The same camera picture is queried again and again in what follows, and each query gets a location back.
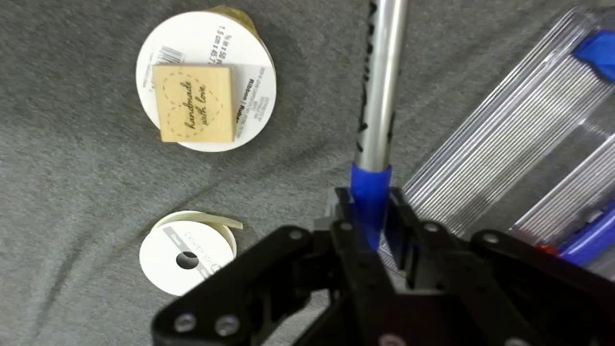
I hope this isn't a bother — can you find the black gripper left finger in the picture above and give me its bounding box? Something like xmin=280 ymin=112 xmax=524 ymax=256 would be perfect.
xmin=150 ymin=185 xmax=401 ymax=346

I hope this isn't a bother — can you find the wooden stamp block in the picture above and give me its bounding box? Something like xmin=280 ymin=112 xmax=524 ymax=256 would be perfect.
xmin=150 ymin=64 xmax=236 ymax=146

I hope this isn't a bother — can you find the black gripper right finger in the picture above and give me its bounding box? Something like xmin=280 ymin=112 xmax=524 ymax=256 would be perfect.
xmin=386 ymin=185 xmax=615 ymax=346

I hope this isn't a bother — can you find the long clear plastic tray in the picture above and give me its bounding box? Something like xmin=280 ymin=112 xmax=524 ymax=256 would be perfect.
xmin=399 ymin=6 xmax=615 ymax=285

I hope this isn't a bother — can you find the grey table cloth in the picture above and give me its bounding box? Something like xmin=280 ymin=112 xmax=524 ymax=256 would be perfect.
xmin=0 ymin=0 xmax=615 ymax=346

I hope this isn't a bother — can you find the silver marker with blue cap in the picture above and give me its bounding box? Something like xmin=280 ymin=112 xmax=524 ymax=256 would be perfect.
xmin=348 ymin=0 xmax=411 ymax=256

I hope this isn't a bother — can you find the white spool with gold ribbon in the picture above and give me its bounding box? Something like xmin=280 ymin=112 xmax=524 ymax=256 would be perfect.
xmin=132 ymin=6 xmax=278 ymax=154

